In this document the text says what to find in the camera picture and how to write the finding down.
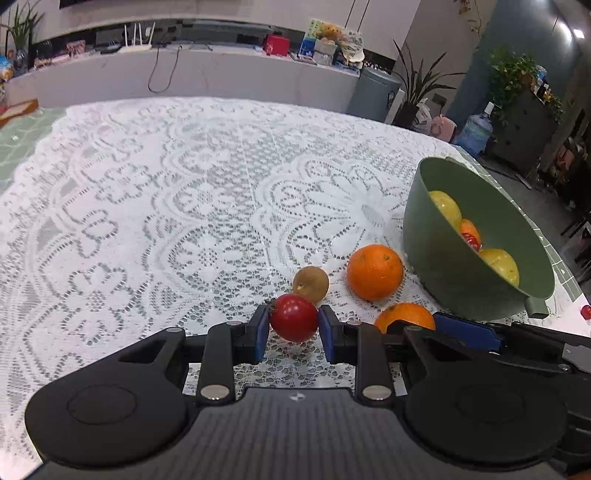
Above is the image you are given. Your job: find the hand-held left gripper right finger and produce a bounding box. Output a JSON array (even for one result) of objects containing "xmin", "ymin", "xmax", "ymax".
[{"xmin": 318, "ymin": 305, "xmax": 467, "ymax": 401}]

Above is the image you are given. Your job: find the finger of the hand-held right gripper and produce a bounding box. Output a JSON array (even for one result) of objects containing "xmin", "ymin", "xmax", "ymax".
[{"xmin": 433, "ymin": 312, "xmax": 513, "ymax": 355}]

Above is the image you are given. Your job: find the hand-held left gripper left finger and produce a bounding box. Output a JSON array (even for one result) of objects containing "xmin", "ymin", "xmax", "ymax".
[{"xmin": 117, "ymin": 302, "xmax": 273, "ymax": 402}]

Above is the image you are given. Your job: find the green plastic bowl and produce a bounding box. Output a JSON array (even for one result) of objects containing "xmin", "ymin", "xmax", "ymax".
[{"xmin": 403, "ymin": 157, "xmax": 556, "ymax": 320}]

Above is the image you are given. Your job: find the small brown round fruit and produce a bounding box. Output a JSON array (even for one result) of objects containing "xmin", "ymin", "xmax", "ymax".
[{"xmin": 293, "ymin": 266, "xmax": 330, "ymax": 305}]

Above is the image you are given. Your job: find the yellow lemon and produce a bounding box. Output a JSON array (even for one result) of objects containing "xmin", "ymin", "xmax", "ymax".
[
  {"xmin": 428, "ymin": 190, "xmax": 463, "ymax": 229},
  {"xmin": 478, "ymin": 248, "xmax": 520, "ymax": 287}
]

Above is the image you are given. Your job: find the white lace tablecloth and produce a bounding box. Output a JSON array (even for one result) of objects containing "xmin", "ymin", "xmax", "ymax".
[{"xmin": 0, "ymin": 96, "xmax": 571, "ymax": 467}]

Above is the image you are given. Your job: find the blue water jug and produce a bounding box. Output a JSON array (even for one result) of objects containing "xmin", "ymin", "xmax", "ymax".
[{"xmin": 457, "ymin": 102, "xmax": 496, "ymax": 158}]

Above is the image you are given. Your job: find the pink bag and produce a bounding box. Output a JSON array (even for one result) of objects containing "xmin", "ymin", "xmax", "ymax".
[{"xmin": 430, "ymin": 114, "xmax": 458, "ymax": 143}]

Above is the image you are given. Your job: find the dark drawer cabinet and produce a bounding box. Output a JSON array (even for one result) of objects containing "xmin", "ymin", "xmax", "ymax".
[{"xmin": 489, "ymin": 88, "xmax": 562, "ymax": 174}]

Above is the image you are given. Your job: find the white plastic bag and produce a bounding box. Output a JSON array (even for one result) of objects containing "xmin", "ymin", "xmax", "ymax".
[{"xmin": 412, "ymin": 99, "xmax": 433, "ymax": 134}]

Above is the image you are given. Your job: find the grey-green trash can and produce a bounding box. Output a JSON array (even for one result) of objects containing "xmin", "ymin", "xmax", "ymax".
[{"xmin": 347, "ymin": 67, "xmax": 402, "ymax": 123}]

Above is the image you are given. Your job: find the long-leaf potted plant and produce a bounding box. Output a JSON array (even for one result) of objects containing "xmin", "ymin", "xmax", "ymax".
[{"xmin": 392, "ymin": 39, "xmax": 467, "ymax": 130}]

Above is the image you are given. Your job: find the white television console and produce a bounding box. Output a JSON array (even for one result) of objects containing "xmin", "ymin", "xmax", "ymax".
[{"xmin": 4, "ymin": 44, "xmax": 362, "ymax": 114}]

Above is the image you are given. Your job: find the bushy green potted plant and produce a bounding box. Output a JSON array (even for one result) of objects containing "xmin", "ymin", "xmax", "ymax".
[{"xmin": 489, "ymin": 48, "xmax": 565, "ymax": 123}]

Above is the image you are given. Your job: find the red box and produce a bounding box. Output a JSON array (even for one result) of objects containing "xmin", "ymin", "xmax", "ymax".
[{"xmin": 264, "ymin": 33, "xmax": 291, "ymax": 57}]

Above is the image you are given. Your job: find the white router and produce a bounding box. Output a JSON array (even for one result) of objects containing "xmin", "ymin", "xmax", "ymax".
[{"xmin": 115, "ymin": 23, "xmax": 154, "ymax": 52}]

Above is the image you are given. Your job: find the orange cardboard box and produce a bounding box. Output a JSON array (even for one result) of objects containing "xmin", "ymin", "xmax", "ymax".
[{"xmin": 0, "ymin": 99, "xmax": 40, "ymax": 128}]

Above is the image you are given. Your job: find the black television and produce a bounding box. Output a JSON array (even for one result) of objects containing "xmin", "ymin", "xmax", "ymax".
[{"xmin": 59, "ymin": 0, "xmax": 153, "ymax": 8}]

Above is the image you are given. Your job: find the thin-leaf plant in vase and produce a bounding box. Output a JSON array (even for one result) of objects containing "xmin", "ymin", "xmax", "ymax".
[{"xmin": 0, "ymin": 0, "xmax": 45, "ymax": 77}]

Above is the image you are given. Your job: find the black cable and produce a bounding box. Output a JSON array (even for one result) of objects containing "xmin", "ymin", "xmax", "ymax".
[{"xmin": 147, "ymin": 45, "xmax": 181, "ymax": 93}]

